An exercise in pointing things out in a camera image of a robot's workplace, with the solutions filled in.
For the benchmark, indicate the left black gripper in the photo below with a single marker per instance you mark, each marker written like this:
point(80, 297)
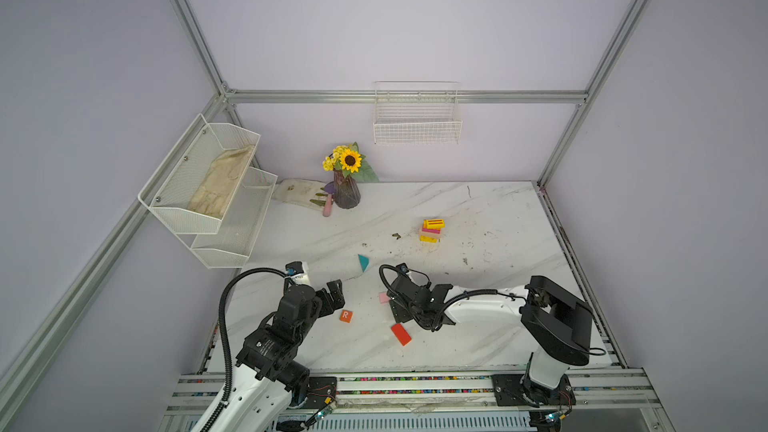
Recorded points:
point(328, 307)

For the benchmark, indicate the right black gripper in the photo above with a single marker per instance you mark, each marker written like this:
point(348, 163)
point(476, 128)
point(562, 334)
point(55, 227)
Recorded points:
point(400, 316)

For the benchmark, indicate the yellow red striped block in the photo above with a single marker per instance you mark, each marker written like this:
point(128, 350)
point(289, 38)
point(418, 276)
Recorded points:
point(435, 224)

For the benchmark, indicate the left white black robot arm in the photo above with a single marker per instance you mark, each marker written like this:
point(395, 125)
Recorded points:
point(264, 379)

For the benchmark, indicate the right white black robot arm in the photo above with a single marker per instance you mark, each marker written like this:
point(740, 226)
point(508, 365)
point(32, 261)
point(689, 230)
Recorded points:
point(559, 322)

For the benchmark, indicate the red wood block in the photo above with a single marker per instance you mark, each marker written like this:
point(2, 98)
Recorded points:
point(401, 334)

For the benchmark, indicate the teal triangular wood block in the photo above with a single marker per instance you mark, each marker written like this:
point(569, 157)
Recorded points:
point(364, 262)

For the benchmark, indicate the orange letter cube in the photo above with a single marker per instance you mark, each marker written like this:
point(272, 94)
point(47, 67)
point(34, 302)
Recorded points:
point(346, 316)

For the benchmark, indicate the pink tube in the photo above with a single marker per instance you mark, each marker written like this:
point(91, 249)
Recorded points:
point(327, 209)

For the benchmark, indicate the dark purple glass vase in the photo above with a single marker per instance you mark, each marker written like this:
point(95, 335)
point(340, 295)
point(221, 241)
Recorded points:
point(346, 193)

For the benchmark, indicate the white cloth on table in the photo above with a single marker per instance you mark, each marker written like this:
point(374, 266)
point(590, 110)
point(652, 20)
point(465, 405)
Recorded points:
point(300, 192)

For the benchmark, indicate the white lower mesh shelf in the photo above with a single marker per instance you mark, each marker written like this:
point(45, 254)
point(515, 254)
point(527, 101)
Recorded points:
point(232, 245)

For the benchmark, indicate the white mesh shelf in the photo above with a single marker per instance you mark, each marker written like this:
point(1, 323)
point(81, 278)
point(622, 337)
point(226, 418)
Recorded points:
point(232, 245)
point(167, 194)

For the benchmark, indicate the sunflower bouquet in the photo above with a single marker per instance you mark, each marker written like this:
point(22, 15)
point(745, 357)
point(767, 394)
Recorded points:
point(349, 163)

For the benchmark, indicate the beige cloth in shelf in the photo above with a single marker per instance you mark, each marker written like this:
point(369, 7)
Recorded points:
point(215, 193)

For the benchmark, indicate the white upper mesh shelf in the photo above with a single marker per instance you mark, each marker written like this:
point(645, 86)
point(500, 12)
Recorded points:
point(167, 194)

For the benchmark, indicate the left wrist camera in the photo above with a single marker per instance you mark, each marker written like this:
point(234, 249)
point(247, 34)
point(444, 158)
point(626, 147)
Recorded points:
point(297, 272)

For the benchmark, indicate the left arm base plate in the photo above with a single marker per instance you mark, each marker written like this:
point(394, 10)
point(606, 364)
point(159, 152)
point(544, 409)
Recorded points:
point(314, 393)

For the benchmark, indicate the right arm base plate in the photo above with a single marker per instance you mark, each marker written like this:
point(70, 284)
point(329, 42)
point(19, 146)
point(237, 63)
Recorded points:
point(520, 390)

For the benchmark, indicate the aluminium front rail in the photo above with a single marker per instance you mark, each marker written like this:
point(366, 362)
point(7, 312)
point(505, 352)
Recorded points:
point(469, 394)

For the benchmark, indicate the white wire wall basket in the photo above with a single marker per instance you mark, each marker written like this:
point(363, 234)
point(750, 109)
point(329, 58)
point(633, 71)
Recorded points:
point(416, 113)

